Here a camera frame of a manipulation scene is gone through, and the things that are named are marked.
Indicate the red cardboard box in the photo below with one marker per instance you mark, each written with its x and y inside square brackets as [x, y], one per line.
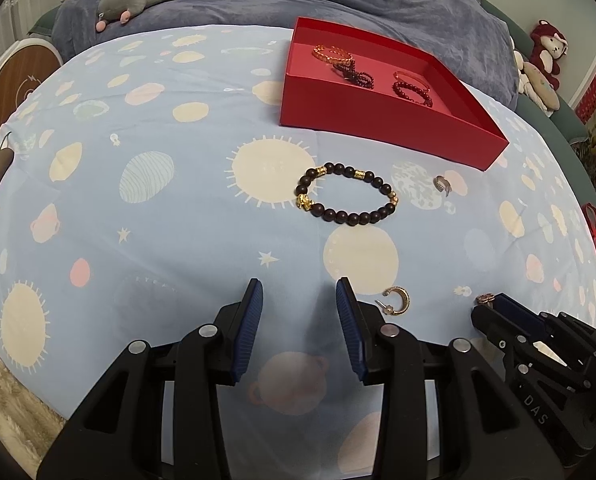
[377, 125]

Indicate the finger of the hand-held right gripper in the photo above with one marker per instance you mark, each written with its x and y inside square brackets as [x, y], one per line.
[520, 312]
[497, 330]

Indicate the cream fluffy cloth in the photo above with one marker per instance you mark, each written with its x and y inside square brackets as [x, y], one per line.
[3, 400]

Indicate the beige plush toy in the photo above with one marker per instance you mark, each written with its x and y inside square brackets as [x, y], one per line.
[540, 85]

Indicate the green sofa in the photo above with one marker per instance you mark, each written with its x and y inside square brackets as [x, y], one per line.
[562, 120]

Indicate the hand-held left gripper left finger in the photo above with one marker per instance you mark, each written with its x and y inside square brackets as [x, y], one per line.
[245, 335]

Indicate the grey mouse plush toy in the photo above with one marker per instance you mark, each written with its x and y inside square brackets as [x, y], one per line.
[128, 2]

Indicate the white curtain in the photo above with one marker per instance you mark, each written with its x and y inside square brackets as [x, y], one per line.
[20, 10]

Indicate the white appliance with wooden disc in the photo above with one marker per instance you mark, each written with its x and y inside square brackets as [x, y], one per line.
[23, 80]

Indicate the thin rose gold bangle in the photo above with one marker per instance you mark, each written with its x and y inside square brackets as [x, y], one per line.
[402, 73]

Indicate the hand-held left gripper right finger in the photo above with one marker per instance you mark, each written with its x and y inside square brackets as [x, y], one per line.
[350, 330]

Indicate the red monkey plush toy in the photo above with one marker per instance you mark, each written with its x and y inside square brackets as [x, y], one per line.
[547, 50]

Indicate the gold hoop earring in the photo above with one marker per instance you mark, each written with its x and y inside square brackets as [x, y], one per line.
[402, 300]

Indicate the red gift bag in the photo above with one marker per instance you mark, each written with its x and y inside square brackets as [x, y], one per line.
[595, 230]

